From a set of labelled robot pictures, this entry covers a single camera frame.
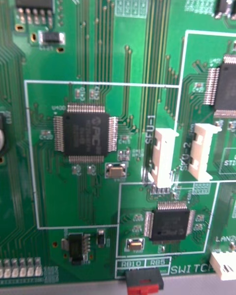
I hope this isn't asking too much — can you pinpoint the green circuit board grey frame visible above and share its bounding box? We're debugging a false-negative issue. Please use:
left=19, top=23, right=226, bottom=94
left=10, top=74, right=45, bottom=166
left=0, top=0, right=236, bottom=295

